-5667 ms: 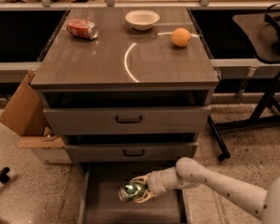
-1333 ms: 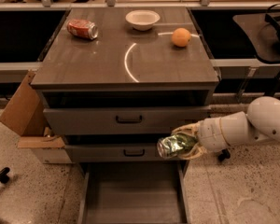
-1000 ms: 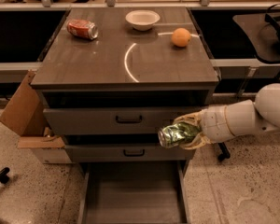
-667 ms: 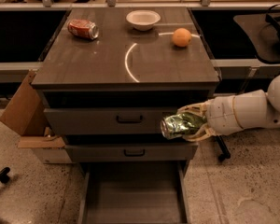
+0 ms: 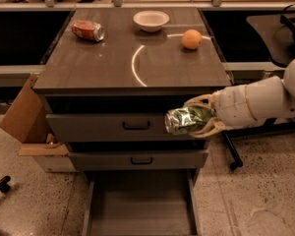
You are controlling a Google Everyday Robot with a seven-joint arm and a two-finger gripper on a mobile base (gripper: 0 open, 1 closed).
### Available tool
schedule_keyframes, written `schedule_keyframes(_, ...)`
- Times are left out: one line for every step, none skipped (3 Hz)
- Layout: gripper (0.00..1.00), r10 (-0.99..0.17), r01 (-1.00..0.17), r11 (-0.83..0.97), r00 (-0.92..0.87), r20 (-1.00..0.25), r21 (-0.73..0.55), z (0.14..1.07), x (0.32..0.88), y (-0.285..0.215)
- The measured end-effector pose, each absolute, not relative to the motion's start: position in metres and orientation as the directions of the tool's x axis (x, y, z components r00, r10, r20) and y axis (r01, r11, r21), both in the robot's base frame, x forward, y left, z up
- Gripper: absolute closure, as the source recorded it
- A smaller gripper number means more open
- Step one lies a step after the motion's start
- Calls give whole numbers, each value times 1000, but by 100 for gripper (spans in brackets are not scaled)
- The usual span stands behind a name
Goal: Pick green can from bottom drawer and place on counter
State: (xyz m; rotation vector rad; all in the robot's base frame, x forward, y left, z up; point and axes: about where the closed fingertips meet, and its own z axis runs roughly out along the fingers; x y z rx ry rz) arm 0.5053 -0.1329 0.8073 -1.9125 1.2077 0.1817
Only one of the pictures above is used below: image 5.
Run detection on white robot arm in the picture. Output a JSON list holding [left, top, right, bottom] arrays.
[[185, 59, 295, 139]]

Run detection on orange fruit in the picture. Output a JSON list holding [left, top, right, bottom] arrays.
[[181, 29, 203, 50]]

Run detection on top grey drawer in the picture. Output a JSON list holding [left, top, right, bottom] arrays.
[[46, 113, 193, 143]]

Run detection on black top drawer handle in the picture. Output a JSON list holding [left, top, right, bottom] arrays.
[[122, 121, 150, 131]]

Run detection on grey drawer cabinet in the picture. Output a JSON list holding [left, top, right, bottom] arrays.
[[32, 7, 233, 182]]

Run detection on black side table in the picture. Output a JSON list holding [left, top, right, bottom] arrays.
[[215, 4, 295, 170]]

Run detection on black middle drawer handle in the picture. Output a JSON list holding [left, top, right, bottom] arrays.
[[130, 157, 153, 165]]

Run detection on black chair leg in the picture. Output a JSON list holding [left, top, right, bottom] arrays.
[[0, 176, 11, 194]]

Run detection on bottom open grey drawer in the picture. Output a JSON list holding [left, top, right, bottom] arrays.
[[82, 169, 201, 236]]

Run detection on black drawer handle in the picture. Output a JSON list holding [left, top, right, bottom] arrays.
[[130, 157, 153, 165], [122, 121, 150, 131]]

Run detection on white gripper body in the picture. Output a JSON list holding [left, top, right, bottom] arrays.
[[213, 86, 253, 129]]

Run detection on brown cardboard box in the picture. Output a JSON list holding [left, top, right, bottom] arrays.
[[0, 73, 77, 174]]

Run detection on white bowl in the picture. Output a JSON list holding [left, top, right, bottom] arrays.
[[133, 11, 169, 32]]

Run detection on red soda can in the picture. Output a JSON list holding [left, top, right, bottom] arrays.
[[71, 20, 104, 42]]

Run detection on green soda can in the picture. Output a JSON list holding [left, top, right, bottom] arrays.
[[164, 106, 214, 135]]

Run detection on middle grey drawer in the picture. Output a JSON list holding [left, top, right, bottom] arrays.
[[69, 149, 208, 171]]

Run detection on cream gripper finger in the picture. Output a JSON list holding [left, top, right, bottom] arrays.
[[189, 119, 226, 139], [184, 93, 215, 110]]

